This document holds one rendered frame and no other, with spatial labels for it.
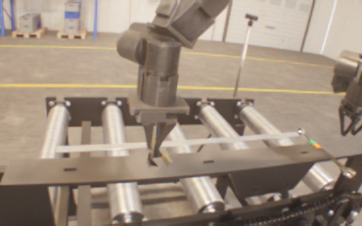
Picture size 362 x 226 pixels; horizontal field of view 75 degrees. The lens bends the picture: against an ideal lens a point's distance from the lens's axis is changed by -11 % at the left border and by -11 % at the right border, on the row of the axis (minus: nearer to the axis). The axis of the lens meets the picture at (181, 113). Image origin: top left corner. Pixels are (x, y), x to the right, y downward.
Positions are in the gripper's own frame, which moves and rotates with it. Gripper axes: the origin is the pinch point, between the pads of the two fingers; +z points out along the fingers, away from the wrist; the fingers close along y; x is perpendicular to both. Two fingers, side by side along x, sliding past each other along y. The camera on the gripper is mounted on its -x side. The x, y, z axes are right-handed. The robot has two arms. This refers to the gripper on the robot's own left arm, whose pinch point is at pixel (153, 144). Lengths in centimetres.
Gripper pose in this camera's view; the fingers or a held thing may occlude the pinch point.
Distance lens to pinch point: 50.8
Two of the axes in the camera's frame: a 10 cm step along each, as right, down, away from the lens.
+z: -1.3, 9.0, 4.2
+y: -9.5, 0.1, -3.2
